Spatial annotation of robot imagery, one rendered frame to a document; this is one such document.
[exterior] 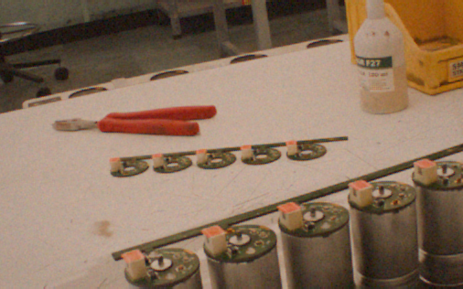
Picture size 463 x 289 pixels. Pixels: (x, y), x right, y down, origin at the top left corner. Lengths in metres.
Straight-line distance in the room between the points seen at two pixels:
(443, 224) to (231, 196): 0.19
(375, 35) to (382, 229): 0.28
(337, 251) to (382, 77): 0.29
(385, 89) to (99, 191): 0.20
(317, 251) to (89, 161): 0.30
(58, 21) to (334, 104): 4.15
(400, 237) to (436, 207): 0.02
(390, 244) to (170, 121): 0.31
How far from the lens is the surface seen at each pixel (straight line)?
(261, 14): 2.73
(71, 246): 0.45
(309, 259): 0.29
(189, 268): 0.28
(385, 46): 0.56
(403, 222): 0.30
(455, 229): 0.32
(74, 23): 4.73
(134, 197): 0.50
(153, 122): 0.59
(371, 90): 0.57
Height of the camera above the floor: 0.94
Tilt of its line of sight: 20 degrees down
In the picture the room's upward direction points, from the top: 9 degrees counter-clockwise
